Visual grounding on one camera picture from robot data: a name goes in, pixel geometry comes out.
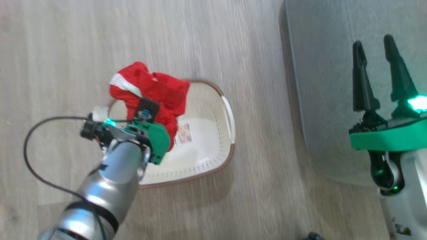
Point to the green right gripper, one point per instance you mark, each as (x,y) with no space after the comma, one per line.
(387,136)

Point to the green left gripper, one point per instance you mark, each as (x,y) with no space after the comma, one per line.
(156,140)

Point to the red cloth garment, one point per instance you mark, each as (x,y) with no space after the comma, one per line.
(160,93)

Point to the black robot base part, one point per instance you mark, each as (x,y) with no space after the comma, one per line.
(313,236)

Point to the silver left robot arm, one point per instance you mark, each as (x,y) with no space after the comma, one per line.
(106,186)

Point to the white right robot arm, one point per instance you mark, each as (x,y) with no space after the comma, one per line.
(412,190)

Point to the printed basket label sticker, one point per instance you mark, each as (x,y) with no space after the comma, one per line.
(183,133)

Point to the grey mat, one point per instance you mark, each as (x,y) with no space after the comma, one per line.
(333,83)

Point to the cream laundry basket brown rim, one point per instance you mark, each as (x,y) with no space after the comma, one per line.
(203,146)

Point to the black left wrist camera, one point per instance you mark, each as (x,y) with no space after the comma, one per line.
(90,129)

